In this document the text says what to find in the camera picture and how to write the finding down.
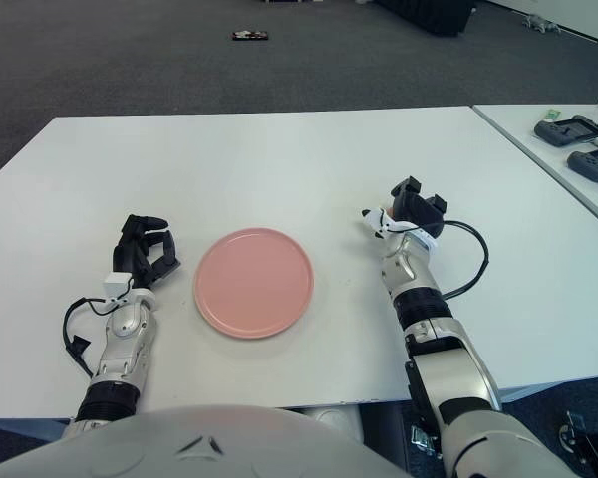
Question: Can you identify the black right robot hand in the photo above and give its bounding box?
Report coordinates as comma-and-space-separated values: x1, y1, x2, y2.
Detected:
361, 175, 449, 253

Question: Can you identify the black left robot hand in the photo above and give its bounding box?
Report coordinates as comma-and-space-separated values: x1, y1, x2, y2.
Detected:
111, 213, 183, 296

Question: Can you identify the pink round plate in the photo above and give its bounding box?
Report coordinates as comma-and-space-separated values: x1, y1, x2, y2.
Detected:
193, 227, 316, 341

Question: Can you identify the black handheld controller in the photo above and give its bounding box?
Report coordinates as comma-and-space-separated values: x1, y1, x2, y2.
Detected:
566, 143, 598, 183
533, 115, 598, 148

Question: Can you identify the black furniture block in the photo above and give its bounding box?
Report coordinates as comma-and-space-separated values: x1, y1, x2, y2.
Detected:
372, 0, 479, 38

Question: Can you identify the grey white robot torso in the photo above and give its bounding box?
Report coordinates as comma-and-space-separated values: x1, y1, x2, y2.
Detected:
0, 403, 413, 478

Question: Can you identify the small grey robot dog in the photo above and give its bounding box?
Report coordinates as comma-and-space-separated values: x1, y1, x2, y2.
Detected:
521, 14, 562, 34

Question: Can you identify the silver metal clasp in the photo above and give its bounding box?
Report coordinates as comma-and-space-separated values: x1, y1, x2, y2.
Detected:
408, 424, 444, 458

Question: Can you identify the black metal stand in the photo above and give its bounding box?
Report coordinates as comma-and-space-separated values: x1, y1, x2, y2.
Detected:
556, 409, 598, 478

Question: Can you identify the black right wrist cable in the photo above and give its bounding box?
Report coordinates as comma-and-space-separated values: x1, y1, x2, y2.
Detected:
386, 220, 490, 301

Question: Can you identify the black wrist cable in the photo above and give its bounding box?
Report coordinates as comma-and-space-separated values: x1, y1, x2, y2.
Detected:
386, 220, 490, 301
62, 297, 131, 379

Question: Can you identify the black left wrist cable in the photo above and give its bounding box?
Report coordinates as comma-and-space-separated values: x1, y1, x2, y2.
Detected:
62, 297, 131, 379

